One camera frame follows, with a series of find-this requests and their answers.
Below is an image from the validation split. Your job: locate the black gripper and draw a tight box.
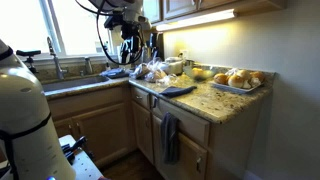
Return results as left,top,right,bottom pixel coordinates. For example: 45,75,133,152
119,22,143,65

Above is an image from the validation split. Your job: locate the blue terry cloth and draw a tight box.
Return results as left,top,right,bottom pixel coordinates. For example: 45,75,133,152
159,85,198,99

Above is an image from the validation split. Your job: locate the small wooden drawer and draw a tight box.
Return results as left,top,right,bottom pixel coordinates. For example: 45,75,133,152
130,86,152,110

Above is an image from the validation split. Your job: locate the wide wooden drawer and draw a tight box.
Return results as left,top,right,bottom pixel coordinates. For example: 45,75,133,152
151,94,212,148

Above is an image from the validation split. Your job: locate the bagged dark bread loaf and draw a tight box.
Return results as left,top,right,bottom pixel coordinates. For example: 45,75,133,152
129,63,151,80

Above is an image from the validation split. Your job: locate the knotted clear plastic bag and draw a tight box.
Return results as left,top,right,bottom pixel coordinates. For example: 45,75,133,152
146,57,164,72

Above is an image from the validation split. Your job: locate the black soda maker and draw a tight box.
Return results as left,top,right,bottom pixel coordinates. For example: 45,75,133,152
149,32,165,62

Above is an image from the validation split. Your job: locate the bagged light bread loaf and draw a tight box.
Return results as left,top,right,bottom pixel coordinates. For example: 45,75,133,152
144,68,168,84

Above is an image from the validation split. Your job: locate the metal soap dispenser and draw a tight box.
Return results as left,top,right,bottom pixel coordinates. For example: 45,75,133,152
83,56,94,76

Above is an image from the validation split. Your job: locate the white pot with lid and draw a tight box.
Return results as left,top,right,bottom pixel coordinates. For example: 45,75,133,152
159,56,184,76

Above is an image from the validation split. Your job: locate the crumpled clear plastic bag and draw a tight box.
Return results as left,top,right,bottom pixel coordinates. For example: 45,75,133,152
156,73,181,88

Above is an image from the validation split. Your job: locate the stainless steel sink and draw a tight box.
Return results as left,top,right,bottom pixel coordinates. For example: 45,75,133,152
41,74,110,93

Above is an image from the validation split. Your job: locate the wooden sink front panel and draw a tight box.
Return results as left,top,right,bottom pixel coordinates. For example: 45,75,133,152
48,85,132,121

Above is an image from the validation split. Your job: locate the yellow orange fruit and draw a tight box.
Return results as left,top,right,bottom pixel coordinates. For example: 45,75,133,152
190,67,205,79

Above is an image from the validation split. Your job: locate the under-cabinet light strip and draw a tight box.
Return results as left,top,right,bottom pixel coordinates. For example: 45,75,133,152
155,8,238,33

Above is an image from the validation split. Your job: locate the chrome kitchen faucet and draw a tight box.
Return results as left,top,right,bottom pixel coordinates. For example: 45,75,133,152
46,36,69,81

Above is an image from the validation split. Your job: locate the glass fruit bowl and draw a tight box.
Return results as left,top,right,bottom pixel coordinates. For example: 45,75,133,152
183,64,218,82

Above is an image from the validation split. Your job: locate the gray hanging towel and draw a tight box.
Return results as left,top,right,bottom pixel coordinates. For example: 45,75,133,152
160,112,181,165

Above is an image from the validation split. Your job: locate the golden bread bun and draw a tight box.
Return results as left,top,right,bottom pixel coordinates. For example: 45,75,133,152
213,72,229,85
249,70,266,83
235,68,252,80
227,74,246,89

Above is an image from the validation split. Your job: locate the white rectangular tray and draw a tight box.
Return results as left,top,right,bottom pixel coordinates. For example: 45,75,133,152
209,79,264,95

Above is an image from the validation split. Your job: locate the black clamp tool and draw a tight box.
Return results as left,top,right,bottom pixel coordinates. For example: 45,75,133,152
61,135,88,164

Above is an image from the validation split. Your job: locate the white perforated table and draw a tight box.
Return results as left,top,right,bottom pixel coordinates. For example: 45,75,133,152
58,134,104,180

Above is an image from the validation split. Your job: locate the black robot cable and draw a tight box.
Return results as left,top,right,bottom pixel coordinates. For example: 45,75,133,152
95,0,144,67
74,0,111,17

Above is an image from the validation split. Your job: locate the wooden wall cabinet door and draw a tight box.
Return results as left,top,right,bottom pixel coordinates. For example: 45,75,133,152
143,0,163,24
163,0,199,20
199,0,254,10

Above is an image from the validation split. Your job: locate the window with white frame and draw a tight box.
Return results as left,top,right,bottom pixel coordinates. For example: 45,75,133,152
0,0,116,58

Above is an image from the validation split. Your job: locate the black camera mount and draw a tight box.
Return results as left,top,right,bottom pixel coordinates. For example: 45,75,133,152
15,49,42,74

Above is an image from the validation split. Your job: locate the metal cabinet door handle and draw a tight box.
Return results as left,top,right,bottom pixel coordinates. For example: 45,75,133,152
195,156,202,174

